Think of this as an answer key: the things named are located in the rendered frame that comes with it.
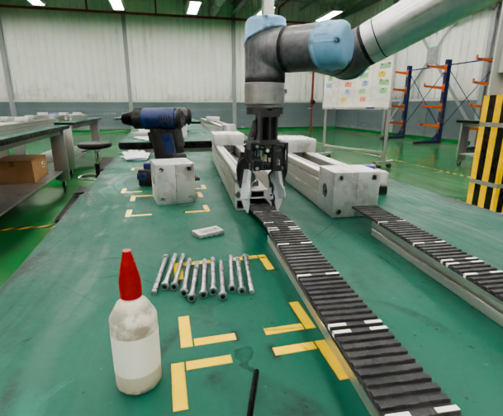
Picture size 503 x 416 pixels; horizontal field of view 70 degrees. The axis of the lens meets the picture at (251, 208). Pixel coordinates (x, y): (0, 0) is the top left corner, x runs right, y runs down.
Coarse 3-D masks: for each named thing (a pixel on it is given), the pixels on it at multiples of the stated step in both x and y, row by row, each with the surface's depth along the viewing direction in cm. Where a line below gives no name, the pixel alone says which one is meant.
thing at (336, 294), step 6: (348, 288) 39; (312, 294) 38; (318, 294) 38; (324, 294) 38; (330, 294) 38; (336, 294) 38; (342, 294) 38; (348, 294) 38; (354, 294) 38; (312, 300) 37; (318, 300) 37
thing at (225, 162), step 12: (216, 156) 129; (228, 156) 103; (216, 168) 132; (228, 168) 91; (228, 180) 99; (264, 180) 83; (228, 192) 94; (252, 192) 84; (264, 192) 80; (240, 204) 84
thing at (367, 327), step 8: (368, 320) 33; (376, 320) 33; (328, 328) 32; (336, 328) 32; (344, 328) 32; (352, 328) 32; (360, 328) 32; (368, 328) 32; (376, 328) 32; (384, 328) 32; (336, 336) 31; (344, 336) 31
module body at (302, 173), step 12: (288, 156) 106; (312, 156) 107; (324, 156) 103; (288, 168) 106; (300, 168) 98; (312, 168) 85; (288, 180) 107; (300, 180) 98; (312, 180) 86; (312, 192) 86
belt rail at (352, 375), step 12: (276, 252) 56; (288, 276) 49; (300, 288) 44; (312, 312) 39; (324, 324) 36; (324, 336) 36; (336, 348) 33; (348, 372) 31; (360, 384) 28; (360, 396) 29; (372, 408) 27
